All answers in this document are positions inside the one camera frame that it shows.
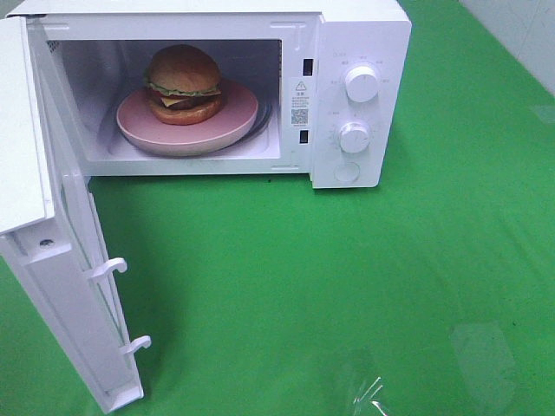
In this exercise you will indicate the round door release button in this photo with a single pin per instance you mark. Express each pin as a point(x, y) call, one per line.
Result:
point(347, 172)

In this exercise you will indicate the toy hamburger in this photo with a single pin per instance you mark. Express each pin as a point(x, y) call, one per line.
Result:
point(182, 85)

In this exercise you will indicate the pink round plate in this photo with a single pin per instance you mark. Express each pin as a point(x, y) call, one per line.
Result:
point(233, 121)

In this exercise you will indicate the white microwave door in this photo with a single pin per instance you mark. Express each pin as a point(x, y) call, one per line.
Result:
point(51, 236)

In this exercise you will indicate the glass microwave turntable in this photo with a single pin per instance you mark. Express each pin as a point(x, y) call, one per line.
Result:
point(260, 123)

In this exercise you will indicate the white lower timer knob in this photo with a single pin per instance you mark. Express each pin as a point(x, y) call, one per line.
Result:
point(354, 137)

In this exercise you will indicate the white microwave oven body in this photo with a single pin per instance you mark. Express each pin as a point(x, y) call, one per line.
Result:
point(293, 53)

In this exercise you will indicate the white upper power knob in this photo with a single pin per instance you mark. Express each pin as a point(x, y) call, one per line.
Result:
point(361, 83)

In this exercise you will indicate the clear tape strip front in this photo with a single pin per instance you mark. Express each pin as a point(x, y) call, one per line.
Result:
point(366, 402)

